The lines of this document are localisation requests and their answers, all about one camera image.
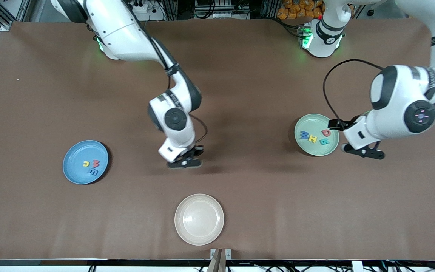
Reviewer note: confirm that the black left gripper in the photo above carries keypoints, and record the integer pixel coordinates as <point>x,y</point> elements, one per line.
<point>341,124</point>

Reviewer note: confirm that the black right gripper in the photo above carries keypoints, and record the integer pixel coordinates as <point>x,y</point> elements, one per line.
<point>196,150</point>

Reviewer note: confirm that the red capital letter Q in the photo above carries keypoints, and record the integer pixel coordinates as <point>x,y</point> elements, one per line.
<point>323,133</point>

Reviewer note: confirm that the yellow capital letter H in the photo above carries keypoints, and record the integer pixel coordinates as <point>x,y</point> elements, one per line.
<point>312,139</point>

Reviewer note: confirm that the blue capital letter M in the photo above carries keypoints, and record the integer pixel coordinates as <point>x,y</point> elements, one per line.
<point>304,136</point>

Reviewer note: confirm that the red small letter w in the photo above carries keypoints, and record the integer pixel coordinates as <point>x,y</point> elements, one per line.
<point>96,164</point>

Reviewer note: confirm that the blue small letter m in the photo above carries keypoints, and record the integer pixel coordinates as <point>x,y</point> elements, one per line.
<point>94,173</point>

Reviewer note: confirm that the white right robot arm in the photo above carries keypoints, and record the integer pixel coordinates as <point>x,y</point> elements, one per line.
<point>127,34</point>

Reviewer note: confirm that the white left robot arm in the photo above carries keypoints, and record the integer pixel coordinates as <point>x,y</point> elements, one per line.
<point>402,102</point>

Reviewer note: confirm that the green plate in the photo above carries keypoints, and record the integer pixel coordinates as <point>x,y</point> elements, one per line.
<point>312,122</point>

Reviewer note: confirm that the beige plate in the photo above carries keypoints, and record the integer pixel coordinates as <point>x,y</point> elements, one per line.
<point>199,219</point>

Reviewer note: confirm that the blue plate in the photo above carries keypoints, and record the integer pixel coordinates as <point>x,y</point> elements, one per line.
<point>85,151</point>

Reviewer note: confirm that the orange packets pile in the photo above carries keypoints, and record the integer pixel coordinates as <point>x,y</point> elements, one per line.
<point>296,8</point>

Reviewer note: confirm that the white power strip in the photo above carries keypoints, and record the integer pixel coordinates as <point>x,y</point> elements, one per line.
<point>223,15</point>
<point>145,6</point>

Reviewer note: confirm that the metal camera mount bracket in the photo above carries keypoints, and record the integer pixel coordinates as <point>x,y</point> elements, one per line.
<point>227,253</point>

